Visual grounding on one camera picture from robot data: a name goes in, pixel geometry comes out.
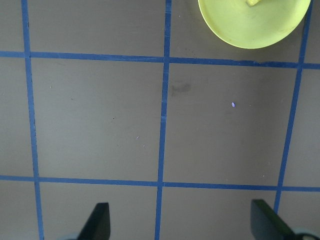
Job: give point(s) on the yellow plate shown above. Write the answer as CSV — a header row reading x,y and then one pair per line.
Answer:
x,y
250,25

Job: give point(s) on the yellow foam block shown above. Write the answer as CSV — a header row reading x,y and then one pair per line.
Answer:
x,y
252,2

